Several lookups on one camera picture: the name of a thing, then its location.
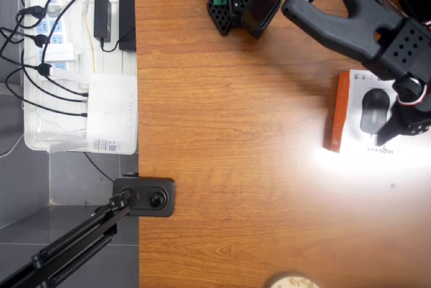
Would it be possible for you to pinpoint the orange white mouse box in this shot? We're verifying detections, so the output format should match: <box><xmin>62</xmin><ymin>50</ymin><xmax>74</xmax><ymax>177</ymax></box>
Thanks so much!
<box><xmin>325</xmin><ymin>69</ymin><xmax>405</xmax><ymax>161</ymax></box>

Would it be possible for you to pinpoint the round wooden coaster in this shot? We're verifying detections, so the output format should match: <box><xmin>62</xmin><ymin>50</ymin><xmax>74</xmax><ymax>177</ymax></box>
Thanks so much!
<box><xmin>267</xmin><ymin>271</ymin><xmax>321</xmax><ymax>288</ymax></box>

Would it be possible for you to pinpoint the white router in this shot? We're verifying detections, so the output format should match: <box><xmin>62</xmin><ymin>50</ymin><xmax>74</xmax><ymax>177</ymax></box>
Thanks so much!
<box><xmin>86</xmin><ymin>73</ymin><xmax>139</xmax><ymax>154</ymax></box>

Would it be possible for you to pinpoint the wide black power adapter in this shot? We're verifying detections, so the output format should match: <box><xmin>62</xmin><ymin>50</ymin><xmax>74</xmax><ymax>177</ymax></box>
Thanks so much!
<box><xmin>119</xmin><ymin>0</ymin><xmax>137</xmax><ymax>52</ymax></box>

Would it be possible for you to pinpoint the slim black power adapter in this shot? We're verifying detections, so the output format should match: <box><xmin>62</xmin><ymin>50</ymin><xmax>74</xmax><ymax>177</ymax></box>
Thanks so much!
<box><xmin>93</xmin><ymin>0</ymin><xmax>112</xmax><ymax>40</ymax></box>

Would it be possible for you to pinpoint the white plastic storage bin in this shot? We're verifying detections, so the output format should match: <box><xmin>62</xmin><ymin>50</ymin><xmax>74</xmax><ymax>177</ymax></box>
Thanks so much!
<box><xmin>24</xmin><ymin>0</ymin><xmax>139</xmax><ymax>155</ymax></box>

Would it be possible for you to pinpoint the white plug adapter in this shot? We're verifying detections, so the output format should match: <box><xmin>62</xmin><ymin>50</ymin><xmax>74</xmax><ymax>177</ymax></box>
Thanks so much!
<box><xmin>45</xmin><ymin>42</ymin><xmax>77</xmax><ymax>63</ymax></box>

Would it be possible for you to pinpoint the white power strip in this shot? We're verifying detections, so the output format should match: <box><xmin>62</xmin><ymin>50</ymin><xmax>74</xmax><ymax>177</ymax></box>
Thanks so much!
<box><xmin>33</xmin><ymin>0</ymin><xmax>77</xmax><ymax>77</ymax></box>

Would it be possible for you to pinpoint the black boom base with post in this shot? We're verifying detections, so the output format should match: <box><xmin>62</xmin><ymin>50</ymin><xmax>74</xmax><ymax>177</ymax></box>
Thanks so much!
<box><xmin>112</xmin><ymin>175</ymin><xmax>176</xmax><ymax>218</ymax></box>

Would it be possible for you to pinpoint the black router cable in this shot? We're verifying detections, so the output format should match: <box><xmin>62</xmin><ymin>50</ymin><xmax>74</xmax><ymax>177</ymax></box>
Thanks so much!
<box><xmin>5</xmin><ymin>65</ymin><xmax>90</xmax><ymax>116</ymax></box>
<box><xmin>40</xmin><ymin>65</ymin><xmax>90</xmax><ymax>97</ymax></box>
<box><xmin>22</xmin><ymin>48</ymin><xmax>90</xmax><ymax>104</ymax></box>

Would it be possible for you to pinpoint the yellow thin cable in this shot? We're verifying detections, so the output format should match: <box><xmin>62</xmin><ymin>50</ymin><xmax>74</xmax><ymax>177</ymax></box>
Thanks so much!
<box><xmin>84</xmin><ymin>0</ymin><xmax>98</xmax><ymax>73</ymax></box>

